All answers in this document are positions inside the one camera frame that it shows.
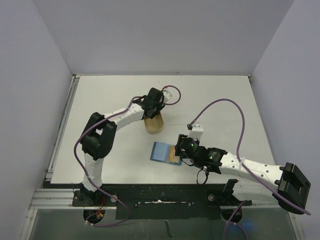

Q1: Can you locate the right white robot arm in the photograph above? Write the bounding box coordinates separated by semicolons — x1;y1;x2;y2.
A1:
175;134;311;215

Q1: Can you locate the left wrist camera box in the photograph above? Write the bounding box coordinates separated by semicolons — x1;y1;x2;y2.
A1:
162;90;173;104

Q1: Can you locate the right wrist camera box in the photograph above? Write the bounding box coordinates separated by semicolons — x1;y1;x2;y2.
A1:
188;122;204;143

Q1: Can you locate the aluminium left side rail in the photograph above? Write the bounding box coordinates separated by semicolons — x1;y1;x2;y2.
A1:
44;74;81;181

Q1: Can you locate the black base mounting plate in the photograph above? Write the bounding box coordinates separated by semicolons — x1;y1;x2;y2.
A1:
72;180;240;220

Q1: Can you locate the aluminium rail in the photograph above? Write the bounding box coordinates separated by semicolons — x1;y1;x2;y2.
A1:
44;74;81;181
28;187;300;213

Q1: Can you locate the aluminium front rail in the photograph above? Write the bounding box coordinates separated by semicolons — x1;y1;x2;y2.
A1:
28;187;300;213

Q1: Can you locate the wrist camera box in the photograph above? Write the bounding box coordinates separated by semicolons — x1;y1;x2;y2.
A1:
162;90;173;104
188;122;204;143

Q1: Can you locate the beige oval tray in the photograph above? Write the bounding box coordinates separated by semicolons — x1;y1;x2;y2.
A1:
143;113;164;134

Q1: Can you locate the blue leather card holder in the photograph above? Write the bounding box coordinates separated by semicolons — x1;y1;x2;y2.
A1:
150;142;182;166

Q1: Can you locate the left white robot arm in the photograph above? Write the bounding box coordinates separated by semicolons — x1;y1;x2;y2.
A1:
79;87;172;206

